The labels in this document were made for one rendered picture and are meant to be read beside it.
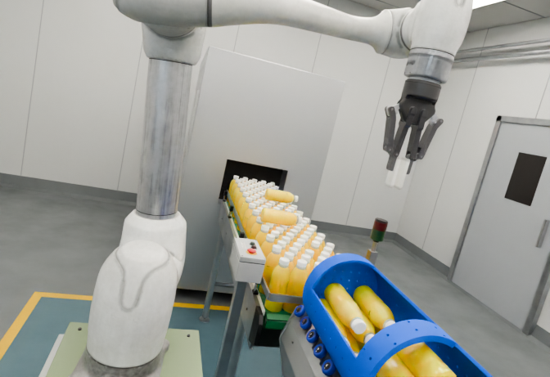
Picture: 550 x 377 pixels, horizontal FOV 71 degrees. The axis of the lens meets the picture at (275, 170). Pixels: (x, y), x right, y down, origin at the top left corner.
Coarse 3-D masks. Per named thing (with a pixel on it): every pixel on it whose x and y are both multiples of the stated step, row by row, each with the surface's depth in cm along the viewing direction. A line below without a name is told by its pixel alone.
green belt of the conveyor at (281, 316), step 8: (264, 296) 158; (272, 312) 147; (280, 312) 148; (288, 312) 149; (264, 320) 150; (272, 320) 144; (280, 320) 145; (264, 328) 144; (272, 328) 145; (280, 328) 145
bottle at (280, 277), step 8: (280, 264) 146; (280, 272) 145; (288, 272) 146; (272, 280) 147; (280, 280) 145; (288, 280) 147; (272, 288) 146; (280, 288) 145; (264, 304) 149; (272, 304) 146; (280, 304) 147
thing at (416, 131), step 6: (420, 114) 82; (426, 114) 81; (420, 120) 82; (414, 126) 84; (420, 126) 82; (414, 132) 83; (420, 132) 83; (414, 138) 83; (408, 144) 85; (414, 144) 83; (408, 150) 85; (414, 150) 83; (414, 156) 84
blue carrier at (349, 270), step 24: (336, 264) 124; (360, 264) 132; (312, 288) 124; (384, 288) 131; (312, 312) 120; (408, 312) 116; (336, 336) 102; (384, 336) 89; (408, 336) 87; (432, 336) 87; (336, 360) 101; (360, 360) 90; (384, 360) 85; (456, 360) 96
